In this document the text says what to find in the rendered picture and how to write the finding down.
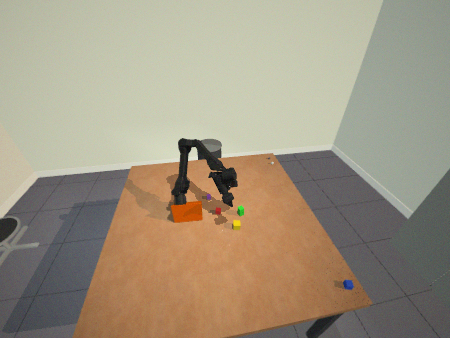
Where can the yellow cube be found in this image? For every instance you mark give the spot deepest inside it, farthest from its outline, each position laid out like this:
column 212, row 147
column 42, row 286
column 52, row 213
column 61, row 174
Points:
column 236, row 225

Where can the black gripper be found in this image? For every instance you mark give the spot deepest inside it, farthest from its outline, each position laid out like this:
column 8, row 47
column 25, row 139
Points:
column 227, row 196

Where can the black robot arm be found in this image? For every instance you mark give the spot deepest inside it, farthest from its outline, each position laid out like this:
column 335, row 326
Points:
column 182, row 184

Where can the small blue block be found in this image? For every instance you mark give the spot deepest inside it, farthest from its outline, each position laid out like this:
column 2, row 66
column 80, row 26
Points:
column 348, row 284

